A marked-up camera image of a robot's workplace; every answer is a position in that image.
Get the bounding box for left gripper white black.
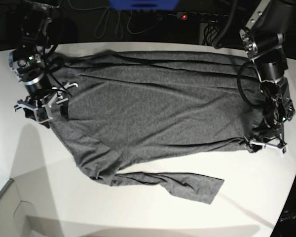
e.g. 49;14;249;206
244;136;288;156

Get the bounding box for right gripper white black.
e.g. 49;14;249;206
13;81;78;129

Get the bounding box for grey t-shirt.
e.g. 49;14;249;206
43;49;284;205

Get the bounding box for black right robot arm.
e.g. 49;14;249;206
8;0;78;128

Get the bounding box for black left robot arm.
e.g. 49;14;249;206
236;0;296;155

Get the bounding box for blue box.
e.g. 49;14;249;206
109;0;179;10

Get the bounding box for black power strip red light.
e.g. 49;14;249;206
176;11;228;22

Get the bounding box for hanging black cables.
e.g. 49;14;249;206
93;6;224;46

